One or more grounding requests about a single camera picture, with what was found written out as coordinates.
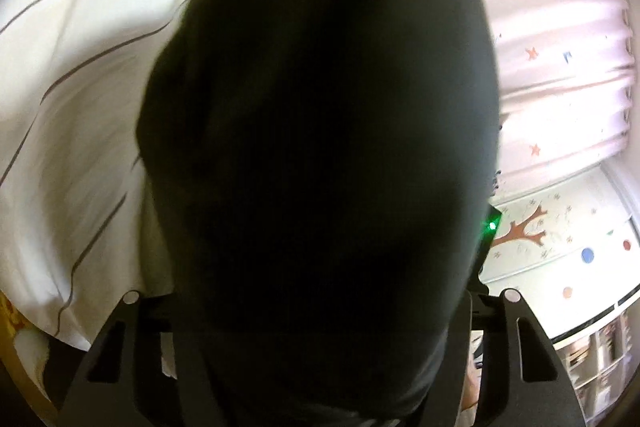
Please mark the white shelf with items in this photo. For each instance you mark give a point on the white shelf with items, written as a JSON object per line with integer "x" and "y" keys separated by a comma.
{"x": 601, "y": 363}

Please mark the black puffer jacket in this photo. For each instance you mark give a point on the black puffer jacket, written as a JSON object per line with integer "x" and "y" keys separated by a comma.
{"x": 321, "y": 170}

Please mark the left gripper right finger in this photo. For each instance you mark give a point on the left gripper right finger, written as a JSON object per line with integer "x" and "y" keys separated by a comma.
{"x": 523, "y": 381}

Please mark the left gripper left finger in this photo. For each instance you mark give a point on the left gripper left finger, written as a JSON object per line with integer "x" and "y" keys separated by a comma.
{"x": 120, "y": 381}

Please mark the white striped bed sheet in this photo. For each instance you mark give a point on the white striped bed sheet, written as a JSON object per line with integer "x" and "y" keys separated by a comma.
{"x": 73, "y": 75}

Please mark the whale pattern curtain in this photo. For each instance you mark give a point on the whale pattern curtain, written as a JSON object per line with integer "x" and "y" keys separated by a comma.
{"x": 566, "y": 72}

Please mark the person right hand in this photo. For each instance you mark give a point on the person right hand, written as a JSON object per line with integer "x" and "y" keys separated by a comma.
{"x": 471, "y": 386}

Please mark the wardrobe with tree decal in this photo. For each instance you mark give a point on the wardrobe with tree decal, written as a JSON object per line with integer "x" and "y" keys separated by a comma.
{"x": 571, "y": 250}

